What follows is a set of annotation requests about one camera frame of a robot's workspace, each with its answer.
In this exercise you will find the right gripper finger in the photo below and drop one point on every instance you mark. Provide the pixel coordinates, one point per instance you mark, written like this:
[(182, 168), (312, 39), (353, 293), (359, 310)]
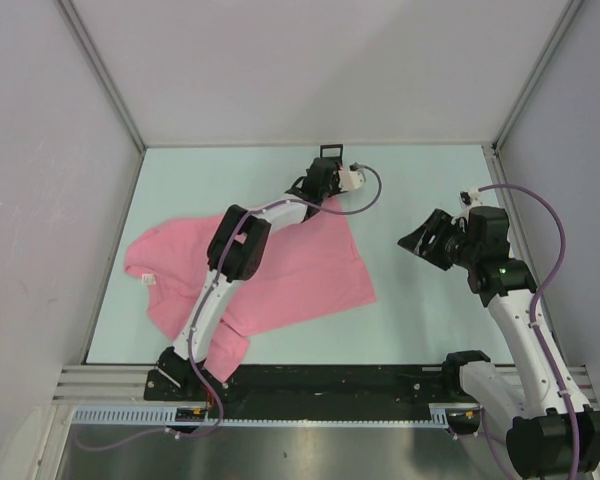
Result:
[(429, 247), (439, 222)]

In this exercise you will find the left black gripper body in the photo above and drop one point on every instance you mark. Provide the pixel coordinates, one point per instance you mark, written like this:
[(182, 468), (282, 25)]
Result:
[(333, 187)]

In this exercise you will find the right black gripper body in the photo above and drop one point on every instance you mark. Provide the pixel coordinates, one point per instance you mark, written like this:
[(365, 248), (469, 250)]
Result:
[(462, 250)]

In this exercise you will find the pink t-shirt garment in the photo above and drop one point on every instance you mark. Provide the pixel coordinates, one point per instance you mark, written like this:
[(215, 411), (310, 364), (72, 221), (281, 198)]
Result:
[(308, 270)]

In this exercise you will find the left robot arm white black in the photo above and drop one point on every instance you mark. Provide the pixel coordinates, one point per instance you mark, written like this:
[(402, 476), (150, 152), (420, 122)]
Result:
[(234, 255)]

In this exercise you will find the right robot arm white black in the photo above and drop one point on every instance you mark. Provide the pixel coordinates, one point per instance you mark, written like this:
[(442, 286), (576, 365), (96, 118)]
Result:
[(550, 426)]

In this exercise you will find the white garment label tag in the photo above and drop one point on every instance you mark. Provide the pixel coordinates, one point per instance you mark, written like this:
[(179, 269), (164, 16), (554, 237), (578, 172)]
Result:
[(148, 279)]

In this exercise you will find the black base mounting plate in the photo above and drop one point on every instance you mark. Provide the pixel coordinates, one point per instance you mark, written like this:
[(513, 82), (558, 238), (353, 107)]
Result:
[(335, 388)]

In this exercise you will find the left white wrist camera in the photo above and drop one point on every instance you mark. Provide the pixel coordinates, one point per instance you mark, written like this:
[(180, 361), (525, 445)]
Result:
[(351, 178)]

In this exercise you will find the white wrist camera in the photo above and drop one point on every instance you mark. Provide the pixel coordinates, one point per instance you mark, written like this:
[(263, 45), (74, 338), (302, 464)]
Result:
[(469, 199), (351, 178)]

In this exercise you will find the black square frame stand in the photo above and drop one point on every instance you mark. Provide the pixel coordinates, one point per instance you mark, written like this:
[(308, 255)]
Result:
[(332, 151)]

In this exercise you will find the right aluminium frame rail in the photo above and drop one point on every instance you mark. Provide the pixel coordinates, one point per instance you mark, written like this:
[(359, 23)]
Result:
[(510, 197)]

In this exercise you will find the aluminium frame rail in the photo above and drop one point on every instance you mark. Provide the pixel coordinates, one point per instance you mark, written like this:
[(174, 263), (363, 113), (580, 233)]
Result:
[(118, 384), (510, 197)]

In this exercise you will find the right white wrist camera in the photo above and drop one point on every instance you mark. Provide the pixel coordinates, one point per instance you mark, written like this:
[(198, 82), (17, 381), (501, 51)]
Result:
[(469, 199)]

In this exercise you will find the white slotted cable duct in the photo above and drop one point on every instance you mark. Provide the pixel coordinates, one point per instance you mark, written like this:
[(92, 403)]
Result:
[(463, 419)]

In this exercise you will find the right corner aluminium post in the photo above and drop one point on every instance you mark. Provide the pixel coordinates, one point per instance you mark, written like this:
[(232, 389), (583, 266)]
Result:
[(558, 34)]

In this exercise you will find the corner aluminium post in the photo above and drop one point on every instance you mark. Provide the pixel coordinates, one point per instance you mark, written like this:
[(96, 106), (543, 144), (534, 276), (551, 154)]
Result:
[(558, 34), (94, 59)]

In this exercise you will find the left corner aluminium post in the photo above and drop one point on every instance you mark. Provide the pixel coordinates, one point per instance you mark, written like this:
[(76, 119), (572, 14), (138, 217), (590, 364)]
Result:
[(94, 59)]

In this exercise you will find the front aluminium frame rail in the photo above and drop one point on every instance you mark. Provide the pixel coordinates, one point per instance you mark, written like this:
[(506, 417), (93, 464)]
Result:
[(118, 384)]

